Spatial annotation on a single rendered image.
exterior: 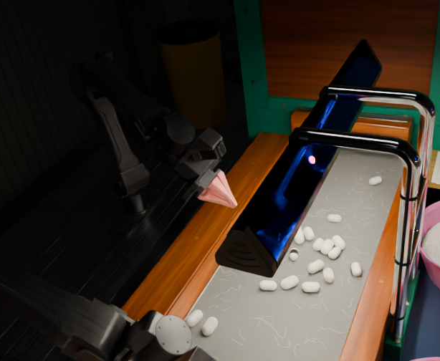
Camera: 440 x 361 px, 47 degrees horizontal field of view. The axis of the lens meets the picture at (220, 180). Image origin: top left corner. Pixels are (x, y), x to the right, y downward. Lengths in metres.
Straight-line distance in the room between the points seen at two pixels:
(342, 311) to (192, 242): 0.36
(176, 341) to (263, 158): 0.75
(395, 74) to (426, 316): 0.58
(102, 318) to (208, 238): 0.43
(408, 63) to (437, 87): 0.09
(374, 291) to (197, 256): 0.37
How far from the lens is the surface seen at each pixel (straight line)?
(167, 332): 0.71
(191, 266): 1.07
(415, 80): 1.31
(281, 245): 0.64
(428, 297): 1.12
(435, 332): 1.07
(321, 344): 0.94
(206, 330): 0.96
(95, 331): 0.75
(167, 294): 1.03
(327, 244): 1.09
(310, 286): 1.01
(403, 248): 0.83
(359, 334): 0.93
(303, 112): 1.37
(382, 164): 1.37
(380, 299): 0.98
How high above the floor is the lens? 1.50
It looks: 34 degrees down
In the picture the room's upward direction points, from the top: 9 degrees counter-clockwise
